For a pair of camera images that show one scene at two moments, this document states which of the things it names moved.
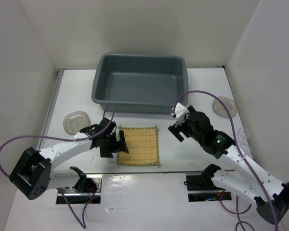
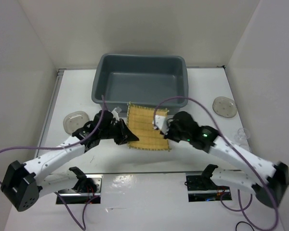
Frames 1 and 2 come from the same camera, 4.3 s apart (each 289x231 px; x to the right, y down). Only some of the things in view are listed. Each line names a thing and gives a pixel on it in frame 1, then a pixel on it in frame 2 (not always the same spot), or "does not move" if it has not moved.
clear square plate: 220,109 does not move
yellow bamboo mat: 142,143 to 140,122
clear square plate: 74,121 does not move
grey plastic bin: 139,83 does not move
